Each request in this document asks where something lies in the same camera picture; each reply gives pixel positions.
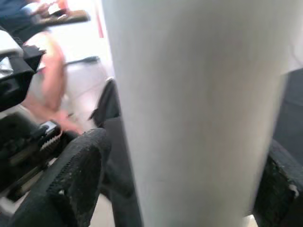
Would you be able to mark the black table cloth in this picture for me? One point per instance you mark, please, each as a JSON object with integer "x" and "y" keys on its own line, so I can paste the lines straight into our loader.
{"x": 123, "y": 165}

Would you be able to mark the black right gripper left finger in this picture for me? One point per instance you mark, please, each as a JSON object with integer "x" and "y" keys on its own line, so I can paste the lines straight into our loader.
{"x": 71, "y": 177}

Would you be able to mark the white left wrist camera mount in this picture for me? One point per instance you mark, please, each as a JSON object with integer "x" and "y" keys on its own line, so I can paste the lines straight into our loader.
{"x": 16, "y": 78}

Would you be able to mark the person in blue clothes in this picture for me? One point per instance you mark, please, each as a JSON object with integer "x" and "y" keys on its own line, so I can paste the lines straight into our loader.
{"x": 53, "y": 71}

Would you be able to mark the white plastic table leg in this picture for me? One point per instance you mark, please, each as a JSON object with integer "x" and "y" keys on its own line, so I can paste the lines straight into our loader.
{"x": 196, "y": 106}

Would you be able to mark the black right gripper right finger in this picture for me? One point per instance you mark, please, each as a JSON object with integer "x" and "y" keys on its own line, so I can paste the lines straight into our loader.
{"x": 281, "y": 189}

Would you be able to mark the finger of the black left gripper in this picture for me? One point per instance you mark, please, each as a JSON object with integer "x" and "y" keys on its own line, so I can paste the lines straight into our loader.
{"x": 109, "y": 104}

